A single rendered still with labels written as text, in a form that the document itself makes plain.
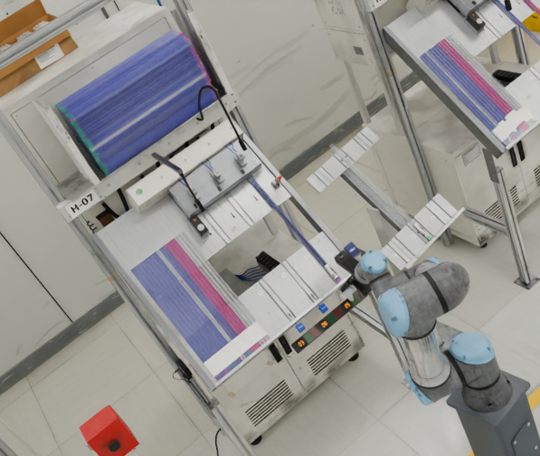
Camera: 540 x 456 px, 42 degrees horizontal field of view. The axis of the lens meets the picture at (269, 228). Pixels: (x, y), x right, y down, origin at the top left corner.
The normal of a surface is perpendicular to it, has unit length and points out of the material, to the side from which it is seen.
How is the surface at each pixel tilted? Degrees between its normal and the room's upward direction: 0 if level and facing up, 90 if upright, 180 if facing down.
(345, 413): 0
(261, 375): 90
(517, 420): 90
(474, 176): 90
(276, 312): 44
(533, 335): 0
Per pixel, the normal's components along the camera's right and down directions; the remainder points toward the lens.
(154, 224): 0.07, -0.32
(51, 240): 0.51, 0.32
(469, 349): -0.27, -0.80
